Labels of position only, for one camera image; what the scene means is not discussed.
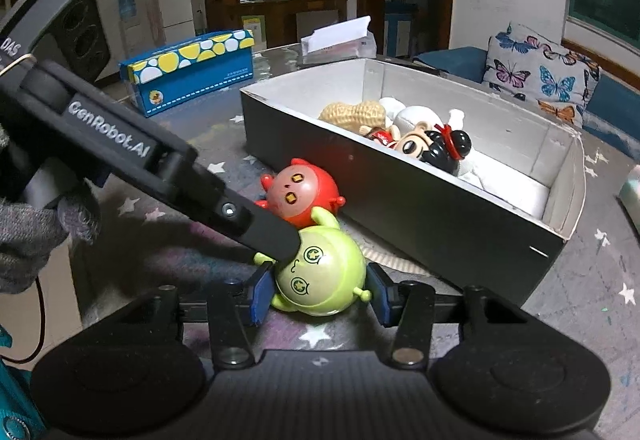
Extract grey cardboard box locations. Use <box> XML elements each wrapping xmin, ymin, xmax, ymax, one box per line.
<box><xmin>239</xmin><ymin>57</ymin><xmax>587</xmax><ymax>307</ymax></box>

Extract black cable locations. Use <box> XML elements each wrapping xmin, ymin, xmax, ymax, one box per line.
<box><xmin>0</xmin><ymin>265</ymin><xmax>52</xmax><ymax>365</ymax></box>

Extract beige peanut toy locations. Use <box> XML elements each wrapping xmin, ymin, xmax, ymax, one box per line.
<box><xmin>319</xmin><ymin>100</ymin><xmax>387</xmax><ymax>135</ymax></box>

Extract teal garment with snaps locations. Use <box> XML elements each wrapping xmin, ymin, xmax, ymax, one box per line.
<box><xmin>0</xmin><ymin>324</ymin><xmax>49</xmax><ymax>440</ymax></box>

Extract clear tissue packet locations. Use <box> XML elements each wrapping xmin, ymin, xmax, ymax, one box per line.
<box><xmin>300</xmin><ymin>16</ymin><xmax>377</xmax><ymax>67</ymax></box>

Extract red round toy figure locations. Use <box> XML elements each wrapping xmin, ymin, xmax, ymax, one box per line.
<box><xmin>259</xmin><ymin>158</ymin><xmax>347</xmax><ymax>229</ymax></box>

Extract person's left hand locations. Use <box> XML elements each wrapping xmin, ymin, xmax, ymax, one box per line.
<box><xmin>0</xmin><ymin>190</ymin><xmax>101</xmax><ymax>296</ymax></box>

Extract corrugated cardboard piece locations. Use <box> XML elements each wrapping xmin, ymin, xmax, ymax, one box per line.
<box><xmin>357</xmin><ymin>244</ymin><xmax>432</xmax><ymax>277</ymax></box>

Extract grey star print tablecloth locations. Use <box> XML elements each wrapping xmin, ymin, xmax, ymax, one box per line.
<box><xmin>65</xmin><ymin>44</ymin><xmax>640</xmax><ymax>440</ymax></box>

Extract blue cabinet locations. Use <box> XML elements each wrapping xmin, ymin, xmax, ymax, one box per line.
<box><xmin>384</xmin><ymin>1</ymin><xmax>419</xmax><ymax>59</ymax></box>

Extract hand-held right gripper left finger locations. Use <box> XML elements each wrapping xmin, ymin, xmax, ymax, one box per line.
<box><xmin>107</xmin><ymin>262</ymin><xmax>275</xmax><ymax>367</ymax></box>

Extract green round toy figure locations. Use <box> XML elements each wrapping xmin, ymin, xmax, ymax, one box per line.
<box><xmin>252</xmin><ymin>207</ymin><xmax>374</xmax><ymax>317</ymax></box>

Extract white plush rabbit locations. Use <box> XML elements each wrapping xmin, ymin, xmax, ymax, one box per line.
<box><xmin>377</xmin><ymin>96</ymin><xmax>496</xmax><ymax>193</ymax></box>

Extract white refrigerator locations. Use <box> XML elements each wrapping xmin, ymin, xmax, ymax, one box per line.
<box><xmin>154</xmin><ymin>0</ymin><xmax>197</xmax><ymax>44</ymax></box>

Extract blue dotted tissue box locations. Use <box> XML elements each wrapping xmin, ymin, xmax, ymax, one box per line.
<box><xmin>118</xmin><ymin>30</ymin><xmax>256</xmax><ymax>119</ymax></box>

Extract butterfly print pillow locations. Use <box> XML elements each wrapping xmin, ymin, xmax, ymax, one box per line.
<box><xmin>481</xmin><ymin>22</ymin><xmax>601</xmax><ymax>130</ymax></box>

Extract blue sofa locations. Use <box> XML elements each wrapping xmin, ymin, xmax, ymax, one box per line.
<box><xmin>412</xmin><ymin>45</ymin><xmax>640</xmax><ymax>161</ymax></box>

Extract wooden sideboard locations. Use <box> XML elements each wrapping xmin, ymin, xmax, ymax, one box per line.
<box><xmin>225</xmin><ymin>0</ymin><xmax>350</xmax><ymax>51</ymax></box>

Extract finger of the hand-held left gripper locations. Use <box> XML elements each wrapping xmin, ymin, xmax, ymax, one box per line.
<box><xmin>165</xmin><ymin>159</ymin><xmax>302</xmax><ymax>267</ymax></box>

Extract black haired doll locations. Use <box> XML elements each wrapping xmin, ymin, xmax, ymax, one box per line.
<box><xmin>361</xmin><ymin>124</ymin><xmax>474</xmax><ymax>177</ymax></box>

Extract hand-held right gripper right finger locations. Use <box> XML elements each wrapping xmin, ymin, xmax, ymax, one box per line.
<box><xmin>367</xmin><ymin>262</ymin><xmax>543</xmax><ymax>366</ymax></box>

